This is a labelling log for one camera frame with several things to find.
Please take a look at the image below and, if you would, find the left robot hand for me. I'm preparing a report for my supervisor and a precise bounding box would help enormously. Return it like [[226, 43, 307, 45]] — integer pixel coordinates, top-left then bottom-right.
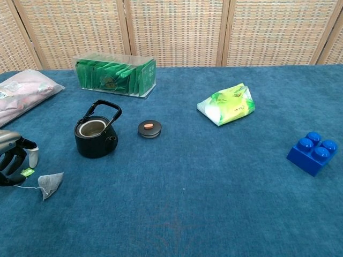
[[0, 130, 39, 187]]

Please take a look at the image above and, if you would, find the pyramid tea bag with tag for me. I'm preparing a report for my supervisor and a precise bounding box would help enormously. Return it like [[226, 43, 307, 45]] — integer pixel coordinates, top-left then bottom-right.
[[14, 168, 65, 201]]

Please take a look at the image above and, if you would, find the plastic bag of pink packets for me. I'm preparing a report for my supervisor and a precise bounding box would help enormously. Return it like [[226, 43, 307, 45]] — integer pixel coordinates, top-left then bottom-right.
[[0, 69, 66, 129]]

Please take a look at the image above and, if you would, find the black cast iron teapot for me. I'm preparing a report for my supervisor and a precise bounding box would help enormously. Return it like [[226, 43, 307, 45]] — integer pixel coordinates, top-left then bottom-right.
[[73, 99, 123, 159]]

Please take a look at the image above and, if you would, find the black teapot lid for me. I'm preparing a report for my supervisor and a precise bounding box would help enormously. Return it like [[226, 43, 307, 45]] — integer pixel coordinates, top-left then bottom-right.
[[137, 119, 163, 139]]

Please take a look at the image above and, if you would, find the clear box of green packets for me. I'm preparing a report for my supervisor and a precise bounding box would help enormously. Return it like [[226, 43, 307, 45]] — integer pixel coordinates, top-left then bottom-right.
[[72, 52, 157, 99]]

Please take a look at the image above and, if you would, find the blue table cloth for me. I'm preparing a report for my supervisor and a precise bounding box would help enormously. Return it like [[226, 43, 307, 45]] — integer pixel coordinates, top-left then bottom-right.
[[0, 64, 343, 257]]

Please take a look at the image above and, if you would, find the woven wooden folding screen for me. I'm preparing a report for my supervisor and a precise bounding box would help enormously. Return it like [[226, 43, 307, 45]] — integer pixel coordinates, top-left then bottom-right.
[[0, 0, 343, 74]]

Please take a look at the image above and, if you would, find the green yellow tissue pack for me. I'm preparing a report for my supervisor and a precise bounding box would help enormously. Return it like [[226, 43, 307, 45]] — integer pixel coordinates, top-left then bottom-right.
[[197, 82, 256, 127]]

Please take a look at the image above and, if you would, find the blue toy building block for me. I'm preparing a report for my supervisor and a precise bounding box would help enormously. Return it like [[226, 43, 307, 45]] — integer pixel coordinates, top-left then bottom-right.
[[286, 131, 339, 177]]

